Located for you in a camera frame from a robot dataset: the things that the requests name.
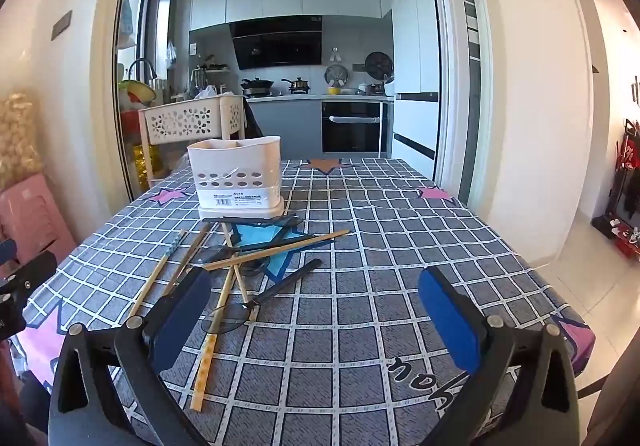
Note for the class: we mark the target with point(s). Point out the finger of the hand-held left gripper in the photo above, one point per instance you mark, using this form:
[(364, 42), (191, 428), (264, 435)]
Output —
[(32, 273), (7, 251)]

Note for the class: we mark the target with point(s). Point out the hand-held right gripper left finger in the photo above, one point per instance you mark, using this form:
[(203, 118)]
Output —
[(182, 316)]

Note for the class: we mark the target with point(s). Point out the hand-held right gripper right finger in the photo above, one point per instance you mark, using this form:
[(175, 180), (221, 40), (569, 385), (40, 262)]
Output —
[(450, 321)]

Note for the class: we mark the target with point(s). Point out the bamboo chopstick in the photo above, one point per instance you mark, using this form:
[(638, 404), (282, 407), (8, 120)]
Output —
[(295, 245), (245, 288), (187, 258), (157, 271), (212, 356)]

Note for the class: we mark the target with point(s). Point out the white plastic utensil holder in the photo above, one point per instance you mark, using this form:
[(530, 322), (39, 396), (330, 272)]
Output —
[(235, 196)]

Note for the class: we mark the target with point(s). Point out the pink plastic stool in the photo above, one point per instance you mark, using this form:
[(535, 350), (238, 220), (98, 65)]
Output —
[(30, 216)]

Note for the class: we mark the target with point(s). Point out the grey checked star tablecloth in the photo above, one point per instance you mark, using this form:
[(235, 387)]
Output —
[(350, 326)]

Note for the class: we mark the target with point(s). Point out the beige bubble wrap bag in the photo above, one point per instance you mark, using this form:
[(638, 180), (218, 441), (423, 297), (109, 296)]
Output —
[(17, 141)]

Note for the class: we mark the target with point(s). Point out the golden foil package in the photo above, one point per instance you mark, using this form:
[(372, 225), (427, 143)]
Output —
[(141, 166)]

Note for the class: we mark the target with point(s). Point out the beige flower-cutout plastic rack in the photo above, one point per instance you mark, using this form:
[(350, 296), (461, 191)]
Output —
[(180, 123)]

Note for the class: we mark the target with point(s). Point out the green and yellow bowls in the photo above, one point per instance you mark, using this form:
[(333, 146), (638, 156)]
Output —
[(137, 90)]

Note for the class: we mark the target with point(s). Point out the grey kitchen base cabinet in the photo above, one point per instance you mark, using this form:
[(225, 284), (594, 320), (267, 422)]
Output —
[(285, 126)]

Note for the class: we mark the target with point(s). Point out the black built-in oven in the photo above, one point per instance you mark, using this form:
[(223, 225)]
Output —
[(350, 128)]

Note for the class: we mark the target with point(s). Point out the black cabinet with red items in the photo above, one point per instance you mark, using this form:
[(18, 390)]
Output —
[(622, 186)]

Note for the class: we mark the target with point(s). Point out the white plastic bag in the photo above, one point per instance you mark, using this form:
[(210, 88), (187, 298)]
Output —
[(206, 92)]

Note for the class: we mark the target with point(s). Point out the kitchen faucet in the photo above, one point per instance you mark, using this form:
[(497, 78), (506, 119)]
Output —
[(142, 63)]

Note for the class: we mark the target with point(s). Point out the black wok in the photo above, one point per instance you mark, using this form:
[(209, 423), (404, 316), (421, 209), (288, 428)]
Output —
[(257, 86)]

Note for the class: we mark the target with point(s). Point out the white refrigerator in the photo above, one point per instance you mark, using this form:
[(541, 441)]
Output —
[(415, 76)]

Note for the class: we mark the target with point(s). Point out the small metal pot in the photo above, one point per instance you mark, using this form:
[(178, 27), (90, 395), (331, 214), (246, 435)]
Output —
[(297, 86)]

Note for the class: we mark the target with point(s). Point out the yellow bowl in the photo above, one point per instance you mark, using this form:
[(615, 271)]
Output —
[(334, 90)]

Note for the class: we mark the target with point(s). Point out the round black strainer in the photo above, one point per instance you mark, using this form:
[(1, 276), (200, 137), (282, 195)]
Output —
[(378, 65)]

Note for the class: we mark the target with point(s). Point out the black range hood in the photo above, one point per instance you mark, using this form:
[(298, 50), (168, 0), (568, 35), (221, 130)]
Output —
[(277, 43)]

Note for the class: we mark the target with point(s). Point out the grey wall switch panel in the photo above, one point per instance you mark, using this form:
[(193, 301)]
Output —
[(62, 25)]

